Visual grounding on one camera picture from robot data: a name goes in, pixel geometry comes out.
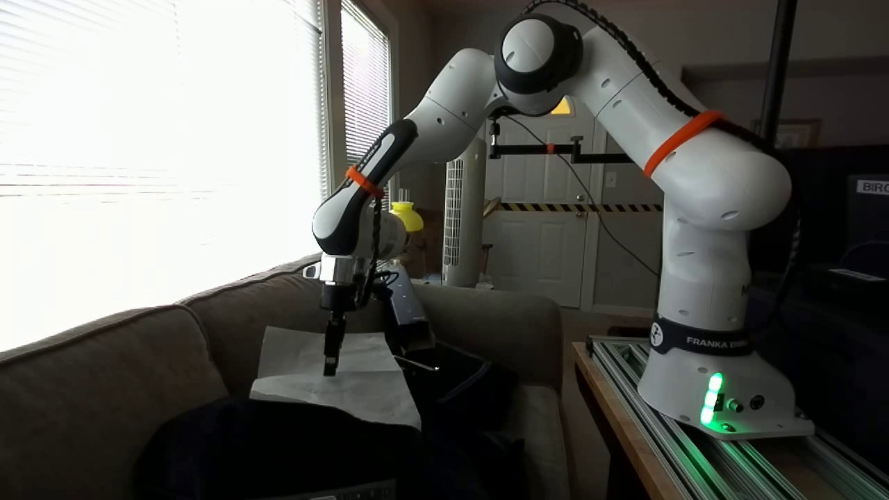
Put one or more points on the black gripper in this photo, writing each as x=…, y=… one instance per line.
x=340, y=283

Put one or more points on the white cloth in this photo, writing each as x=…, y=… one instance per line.
x=370, y=389

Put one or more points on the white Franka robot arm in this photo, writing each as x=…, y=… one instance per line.
x=712, y=232

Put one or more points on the dark blue cloth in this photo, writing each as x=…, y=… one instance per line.
x=277, y=453

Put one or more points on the yellow lamp shade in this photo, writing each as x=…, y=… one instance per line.
x=407, y=218

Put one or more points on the white column heater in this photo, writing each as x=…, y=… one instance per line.
x=462, y=222

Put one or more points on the beige fabric sofa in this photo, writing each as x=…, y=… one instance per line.
x=101, y=389

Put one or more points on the yellow black hazard tape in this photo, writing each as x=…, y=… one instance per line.
x=573, y=205

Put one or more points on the black vertical pole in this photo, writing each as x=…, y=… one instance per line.
x=779, y=65

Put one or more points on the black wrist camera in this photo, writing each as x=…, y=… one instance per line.
x=407, y=308

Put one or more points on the black camera stand bar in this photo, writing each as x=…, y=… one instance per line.
x=573, y=153

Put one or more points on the wooden table with rail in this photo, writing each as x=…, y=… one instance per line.
x=629, y=435

